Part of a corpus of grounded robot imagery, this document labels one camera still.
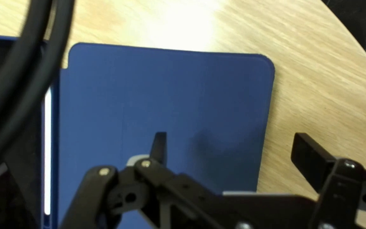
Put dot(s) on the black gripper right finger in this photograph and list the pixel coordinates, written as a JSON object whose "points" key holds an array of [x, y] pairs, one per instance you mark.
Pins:
{"points": [[314, 159]]}

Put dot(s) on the black tablet in purple case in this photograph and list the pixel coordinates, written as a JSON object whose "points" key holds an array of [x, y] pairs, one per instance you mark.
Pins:
{"points": [[22, 170]]}

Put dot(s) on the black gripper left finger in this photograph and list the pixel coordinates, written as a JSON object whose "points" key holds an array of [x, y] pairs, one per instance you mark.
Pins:
{"points": [[159, 148]]}

